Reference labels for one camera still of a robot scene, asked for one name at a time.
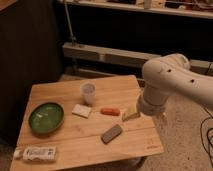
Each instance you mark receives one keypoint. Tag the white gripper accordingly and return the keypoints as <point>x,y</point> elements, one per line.
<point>149,103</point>

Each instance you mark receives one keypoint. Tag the white ceramic cup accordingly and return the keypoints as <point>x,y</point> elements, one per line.
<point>88,93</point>

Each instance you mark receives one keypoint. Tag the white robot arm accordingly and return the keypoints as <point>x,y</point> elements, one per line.
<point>171,74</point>

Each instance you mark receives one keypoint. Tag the green ceramic bowl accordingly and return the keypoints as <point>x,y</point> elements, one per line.
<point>46,118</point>

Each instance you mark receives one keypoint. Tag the grey rectangular block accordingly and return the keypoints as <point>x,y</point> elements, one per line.
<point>111,134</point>

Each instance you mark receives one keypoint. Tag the orange carrot toy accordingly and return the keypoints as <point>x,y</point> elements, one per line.
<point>110,111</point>

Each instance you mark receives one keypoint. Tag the wooden folding table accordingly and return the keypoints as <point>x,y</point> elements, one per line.
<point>78,140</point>

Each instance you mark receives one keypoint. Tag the white square sponge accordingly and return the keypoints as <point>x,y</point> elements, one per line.
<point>81,110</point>

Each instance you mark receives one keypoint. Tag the metal shelf rack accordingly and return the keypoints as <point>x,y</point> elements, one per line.
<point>129,35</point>

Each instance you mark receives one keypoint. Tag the white tube package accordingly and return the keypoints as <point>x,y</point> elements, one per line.
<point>36,153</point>

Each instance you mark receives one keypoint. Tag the dark cabinet on left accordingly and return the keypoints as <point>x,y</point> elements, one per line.
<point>30,53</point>

